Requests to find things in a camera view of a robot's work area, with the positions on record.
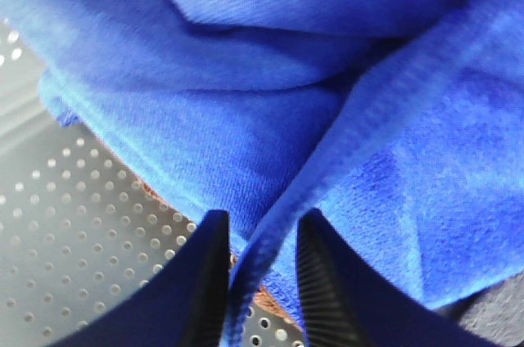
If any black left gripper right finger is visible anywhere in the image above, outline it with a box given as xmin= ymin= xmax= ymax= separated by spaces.
xmin=296 ymin=209 xmax=490 ymax=346

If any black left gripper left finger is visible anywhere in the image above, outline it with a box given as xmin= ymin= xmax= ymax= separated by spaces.
xmin=57 ymin=210 xmax=230 ymax=346

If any blue microfibre towel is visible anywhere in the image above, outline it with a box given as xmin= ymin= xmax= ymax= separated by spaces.
xmin=1 ymin=0 xmax=523 ymax=340

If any orange cloth under towel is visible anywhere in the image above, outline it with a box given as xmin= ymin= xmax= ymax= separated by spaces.
xmin=138 ymin=178 xmax=302 ymax=331

